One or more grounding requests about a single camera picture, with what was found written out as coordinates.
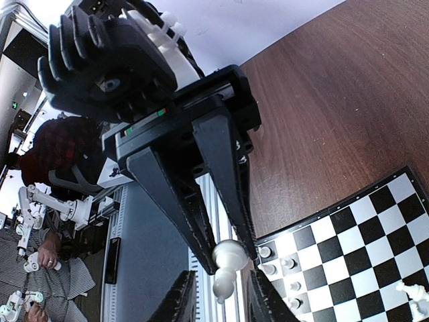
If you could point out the person in red plaid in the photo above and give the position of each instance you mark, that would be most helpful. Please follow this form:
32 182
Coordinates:
58 145

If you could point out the person in striped shirt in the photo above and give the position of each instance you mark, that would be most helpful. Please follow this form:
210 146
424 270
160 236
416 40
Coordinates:
60 282

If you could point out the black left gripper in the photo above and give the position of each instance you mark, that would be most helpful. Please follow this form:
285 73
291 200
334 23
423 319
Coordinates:
221 146

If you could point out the black and white chessboard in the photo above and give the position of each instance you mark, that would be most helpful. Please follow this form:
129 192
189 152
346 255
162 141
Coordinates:
350 256

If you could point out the white chess piece pile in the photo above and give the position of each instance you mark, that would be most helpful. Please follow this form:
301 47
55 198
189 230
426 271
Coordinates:
416 293

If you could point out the white chess pawn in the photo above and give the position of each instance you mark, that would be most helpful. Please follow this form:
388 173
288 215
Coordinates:
268 269
294 286
288 263

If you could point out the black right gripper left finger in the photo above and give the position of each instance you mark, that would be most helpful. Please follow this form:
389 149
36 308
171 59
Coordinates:
179 304

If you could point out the white chess rook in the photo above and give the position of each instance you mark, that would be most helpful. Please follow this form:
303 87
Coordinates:
265 251

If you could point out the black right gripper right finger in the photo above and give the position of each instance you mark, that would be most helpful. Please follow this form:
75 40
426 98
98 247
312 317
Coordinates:
264 304

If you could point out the aluminium front rail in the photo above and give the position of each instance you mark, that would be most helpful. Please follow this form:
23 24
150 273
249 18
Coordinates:
152 255

